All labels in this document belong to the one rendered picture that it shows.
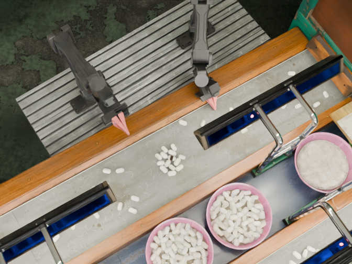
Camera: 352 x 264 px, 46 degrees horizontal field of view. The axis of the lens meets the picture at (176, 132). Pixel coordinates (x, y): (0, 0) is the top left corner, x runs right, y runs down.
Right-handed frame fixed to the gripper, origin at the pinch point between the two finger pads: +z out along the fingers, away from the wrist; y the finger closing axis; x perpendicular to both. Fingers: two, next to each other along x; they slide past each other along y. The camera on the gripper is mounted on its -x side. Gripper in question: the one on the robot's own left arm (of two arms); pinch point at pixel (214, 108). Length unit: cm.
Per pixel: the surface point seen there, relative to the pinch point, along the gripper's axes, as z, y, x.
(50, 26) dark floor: -50, -42, 143
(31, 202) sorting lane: -1, -87, 3
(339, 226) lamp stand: 26, 2, -70
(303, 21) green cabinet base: -14, 57, 5
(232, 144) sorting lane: 14.8, -1.8, -10.6
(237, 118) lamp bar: -9.0, -5.7, -38.1
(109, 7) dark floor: -46, 0, 139
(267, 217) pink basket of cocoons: 40, -7, -33
